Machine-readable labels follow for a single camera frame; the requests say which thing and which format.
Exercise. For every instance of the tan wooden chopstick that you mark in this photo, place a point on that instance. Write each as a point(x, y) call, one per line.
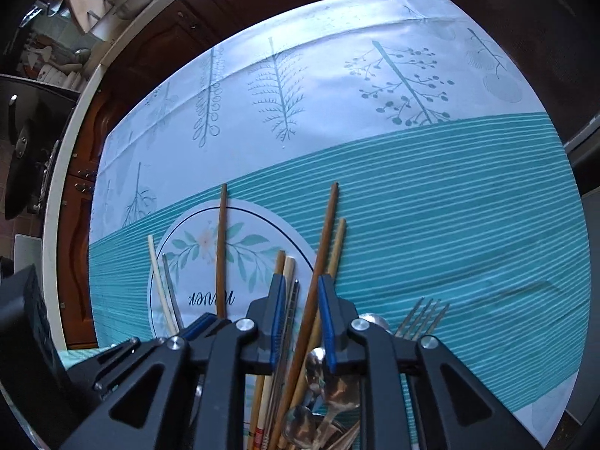
point(259, 382)

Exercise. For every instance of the large silver spoon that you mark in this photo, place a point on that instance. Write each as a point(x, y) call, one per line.
point(339, 394)

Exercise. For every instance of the long reddish-brown chopstick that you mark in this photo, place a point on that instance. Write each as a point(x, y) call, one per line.
point(309, 313)

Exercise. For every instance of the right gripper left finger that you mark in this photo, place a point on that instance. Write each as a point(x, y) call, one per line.
point(182, 392)

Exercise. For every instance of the pale wooden chopstick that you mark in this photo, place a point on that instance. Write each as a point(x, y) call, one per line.
point(272, 385)

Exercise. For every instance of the teal leaf-print tablecloth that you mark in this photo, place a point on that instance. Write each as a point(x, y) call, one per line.
point(441, 158)

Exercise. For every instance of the cream white chopstick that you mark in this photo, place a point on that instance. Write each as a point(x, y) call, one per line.
point(171, 327)

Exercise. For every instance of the silver teaspoon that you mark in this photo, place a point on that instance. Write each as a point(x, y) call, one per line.
point(300, 425)

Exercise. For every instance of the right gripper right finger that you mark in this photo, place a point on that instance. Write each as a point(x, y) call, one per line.
point(412, 392)

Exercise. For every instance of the dark brown wooden chopstick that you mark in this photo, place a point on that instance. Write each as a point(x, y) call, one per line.
point(221, 254)

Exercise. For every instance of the small silver spoon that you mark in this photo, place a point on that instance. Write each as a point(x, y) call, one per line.
point(313, 377)

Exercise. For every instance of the stainless steel chopstick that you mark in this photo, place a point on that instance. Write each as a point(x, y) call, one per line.
point(173, 300)

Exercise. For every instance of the silver metal fork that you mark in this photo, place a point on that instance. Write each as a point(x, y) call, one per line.
point(422, 319)

